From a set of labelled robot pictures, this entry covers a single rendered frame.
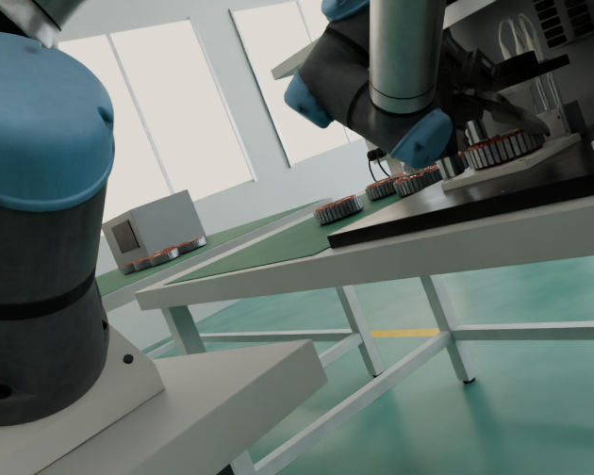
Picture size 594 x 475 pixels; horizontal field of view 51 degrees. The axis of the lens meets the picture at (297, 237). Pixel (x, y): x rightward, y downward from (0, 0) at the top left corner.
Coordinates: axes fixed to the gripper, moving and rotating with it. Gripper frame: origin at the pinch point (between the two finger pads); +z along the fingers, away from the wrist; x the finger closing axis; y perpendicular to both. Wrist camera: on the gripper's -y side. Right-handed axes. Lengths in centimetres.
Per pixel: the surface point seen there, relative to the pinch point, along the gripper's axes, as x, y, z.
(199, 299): 63, -26, -11
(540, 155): -7.5, -4.6, -1.4
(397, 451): 87, -34, 76
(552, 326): 52, 11, 89
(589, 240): -23.4, -25.5, -11.4
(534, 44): -2.3, 17.7, -1.7
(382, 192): 50, 14, 17
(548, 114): -1.2, 9.9, 6.0
